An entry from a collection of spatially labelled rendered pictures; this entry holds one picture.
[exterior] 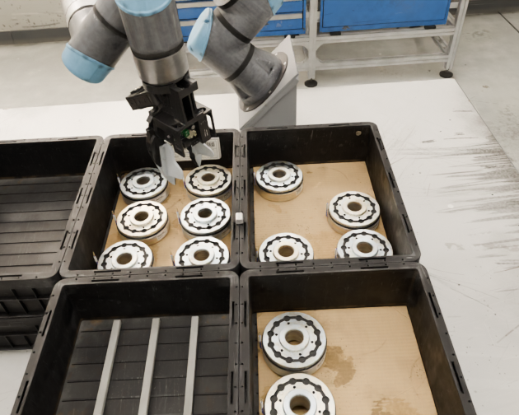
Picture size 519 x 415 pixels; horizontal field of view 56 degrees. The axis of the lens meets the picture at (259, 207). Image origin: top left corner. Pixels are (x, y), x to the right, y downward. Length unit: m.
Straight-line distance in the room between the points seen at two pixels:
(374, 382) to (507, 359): 0.32
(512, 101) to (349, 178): 2.14
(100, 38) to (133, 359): 0.51
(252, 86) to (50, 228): 0.60
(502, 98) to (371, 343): 2.47
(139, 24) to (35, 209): 0.60
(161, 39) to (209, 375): 0.51
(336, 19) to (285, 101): 1.70
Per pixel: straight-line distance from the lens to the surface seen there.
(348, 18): 2.97
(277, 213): 1.03
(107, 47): 0.82
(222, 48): 1.27
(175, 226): 1.03
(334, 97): 1.64
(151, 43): 0.70
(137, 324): 0.90
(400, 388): 0.83
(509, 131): 2.91
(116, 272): 0.85
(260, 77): 1.30
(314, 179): 1.11
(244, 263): 0.81
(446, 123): 1.58
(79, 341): 0.92
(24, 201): 1.21
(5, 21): 4.14
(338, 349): 0.84
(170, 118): 0.78
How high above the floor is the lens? 1.56
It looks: 44 degrees down
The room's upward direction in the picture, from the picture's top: 3 degrees counter-clockwise
